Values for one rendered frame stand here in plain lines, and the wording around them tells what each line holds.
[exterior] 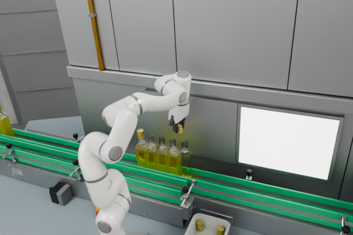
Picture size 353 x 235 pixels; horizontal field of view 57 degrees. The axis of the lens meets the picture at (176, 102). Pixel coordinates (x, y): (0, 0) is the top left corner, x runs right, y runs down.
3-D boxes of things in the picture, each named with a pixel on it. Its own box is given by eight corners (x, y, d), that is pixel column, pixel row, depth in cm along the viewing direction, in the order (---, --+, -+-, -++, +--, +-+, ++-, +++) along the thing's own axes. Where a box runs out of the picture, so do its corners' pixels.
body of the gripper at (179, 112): (180, 89, 146) (179, 109, 153) (166, 99, 140) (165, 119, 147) (194, 96, 143) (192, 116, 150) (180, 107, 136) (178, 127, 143)
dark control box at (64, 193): (73, 196, 180) (70, 184, 176) (63, 206, 174) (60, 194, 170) (61, 192, 183) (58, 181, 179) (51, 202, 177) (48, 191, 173)
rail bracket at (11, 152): (19, 162, 189) (12, 143, 183) (9, 170, 183) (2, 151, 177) (14, 161, 191) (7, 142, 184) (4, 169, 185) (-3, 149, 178)
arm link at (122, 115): (135, 130, 130) (158, 140, 119) (89, 157, 119) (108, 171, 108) (124, 93, 124) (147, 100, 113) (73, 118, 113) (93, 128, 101)
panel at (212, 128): (330, 179, 148) (344, 114, 133) (330, 183, 146) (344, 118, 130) (153, 143, 181) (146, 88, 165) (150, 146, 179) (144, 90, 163)
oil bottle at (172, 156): (183, 180, 168) (180, 146, 158) (178, 188, 163) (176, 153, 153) (173, 178, 170) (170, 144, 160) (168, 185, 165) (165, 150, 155)
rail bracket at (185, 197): (197, 193, 158) (196, 173, 152) (184, 219, 145) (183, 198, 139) (191, 192, 159) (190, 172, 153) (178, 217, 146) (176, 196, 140)
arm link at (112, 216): (96, 247, 126) (89, 216, 119) (111, 222, 137) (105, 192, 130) (118, 252, 123) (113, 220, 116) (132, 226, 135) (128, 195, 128)
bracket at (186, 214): (196, 206, 160) (196, 196, 157) (189, 221, 152) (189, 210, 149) (189, 205, 161) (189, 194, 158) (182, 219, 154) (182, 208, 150)
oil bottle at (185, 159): (193, 182, 166) (192, 148, 156) (189, 190, 161) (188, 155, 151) (183, 180, 168) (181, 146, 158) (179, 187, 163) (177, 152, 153)
